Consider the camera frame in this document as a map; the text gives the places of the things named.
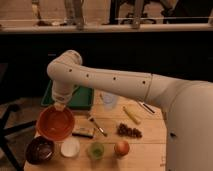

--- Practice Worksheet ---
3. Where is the green plastic tray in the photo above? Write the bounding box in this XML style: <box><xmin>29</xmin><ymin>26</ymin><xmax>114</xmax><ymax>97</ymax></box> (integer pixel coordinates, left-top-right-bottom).
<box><xmin>41</xmin><ymin>82</ymin><xmax>94</xmax><ymax>110</ymax></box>

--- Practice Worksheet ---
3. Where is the small brush wooden handle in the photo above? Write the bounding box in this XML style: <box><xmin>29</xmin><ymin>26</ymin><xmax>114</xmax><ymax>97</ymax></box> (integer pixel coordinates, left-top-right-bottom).
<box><xmin>87</xmin><ymin>116</ymin><xmax>108</xmax><ymax>137</ymax></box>

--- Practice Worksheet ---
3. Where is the dark maroon bowl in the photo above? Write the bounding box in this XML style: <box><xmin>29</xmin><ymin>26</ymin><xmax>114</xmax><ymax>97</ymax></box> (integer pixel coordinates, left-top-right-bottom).
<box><xmin>25</xmin><ymin>136</ymin><xmax>54</xmax><ymax>165</ymax></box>

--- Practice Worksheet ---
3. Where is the metal spoon black handle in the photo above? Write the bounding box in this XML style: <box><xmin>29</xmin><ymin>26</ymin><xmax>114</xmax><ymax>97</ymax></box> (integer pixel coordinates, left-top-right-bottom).
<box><xmin>137</xmin><ymin>101</ymin><xmax>155</xmax><ymax>114</ymax></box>

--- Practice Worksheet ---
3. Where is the black office chair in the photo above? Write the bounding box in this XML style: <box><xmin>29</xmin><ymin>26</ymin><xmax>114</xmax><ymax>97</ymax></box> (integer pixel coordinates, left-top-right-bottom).
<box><xmin>0</xmin><ymin>62</ymin><xmax>42</xmax><ymax>171</ymax></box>

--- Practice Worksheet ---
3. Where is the red yellow apple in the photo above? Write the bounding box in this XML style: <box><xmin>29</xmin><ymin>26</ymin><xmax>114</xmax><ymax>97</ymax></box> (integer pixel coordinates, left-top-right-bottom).
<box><xmin>114</xmin><ymin>141</ymin><xmax>130</xmax><ymax>156</ymax></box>

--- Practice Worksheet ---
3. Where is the orange bowl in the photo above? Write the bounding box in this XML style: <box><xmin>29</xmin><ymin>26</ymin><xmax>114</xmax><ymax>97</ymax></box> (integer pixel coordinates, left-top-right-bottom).
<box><xmin>36</xmin><ymin>105</ymin><xmax>75</xmax><ymax>141</ymax></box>

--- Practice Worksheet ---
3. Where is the white small bowl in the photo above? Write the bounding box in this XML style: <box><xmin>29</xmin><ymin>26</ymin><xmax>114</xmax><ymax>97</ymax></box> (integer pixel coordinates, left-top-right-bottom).
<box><xmin>61</xmin><ymin>137</ymin><xmax>80</xmax><ymax>158</ymax></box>

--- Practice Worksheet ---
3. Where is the dark grape bunch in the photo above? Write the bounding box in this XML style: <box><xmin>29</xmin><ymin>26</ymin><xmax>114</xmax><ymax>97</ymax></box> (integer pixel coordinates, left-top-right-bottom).
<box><xmin>117</xmin><ymin>123</ymin><xmax>142</xmax><ymax>138</ymax></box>

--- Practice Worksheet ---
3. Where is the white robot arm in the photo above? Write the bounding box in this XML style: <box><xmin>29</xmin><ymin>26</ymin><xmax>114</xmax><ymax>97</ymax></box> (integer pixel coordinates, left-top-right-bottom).
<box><xmin>47</xmin><ymin>50</ymin><xmax>213</xmax><ymax>171</ymax></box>

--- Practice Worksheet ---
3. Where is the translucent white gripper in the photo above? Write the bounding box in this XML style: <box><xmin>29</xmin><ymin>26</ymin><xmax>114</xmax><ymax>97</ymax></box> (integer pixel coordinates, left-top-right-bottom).
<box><xmin>52</xmin><ymin>89</ymin><xmax>73</xmax><ymax>111</ymax></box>

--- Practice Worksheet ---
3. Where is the green small cup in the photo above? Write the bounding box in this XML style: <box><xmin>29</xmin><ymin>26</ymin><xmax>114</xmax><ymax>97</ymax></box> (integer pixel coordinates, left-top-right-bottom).
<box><xmin>87</xmin><ymin>142</ymin><xmax>104</xmax><ymax>160</ymax></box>

